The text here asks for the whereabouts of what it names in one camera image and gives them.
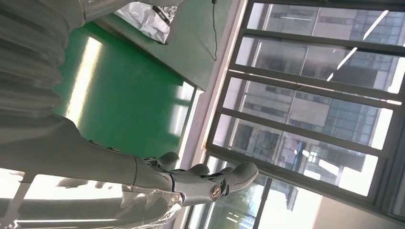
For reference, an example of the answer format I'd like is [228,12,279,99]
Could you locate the window wall with dark frames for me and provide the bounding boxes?
[186,0,405,229]

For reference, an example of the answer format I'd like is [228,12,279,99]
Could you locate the thin black table cable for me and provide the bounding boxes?
[211,0,218,61]

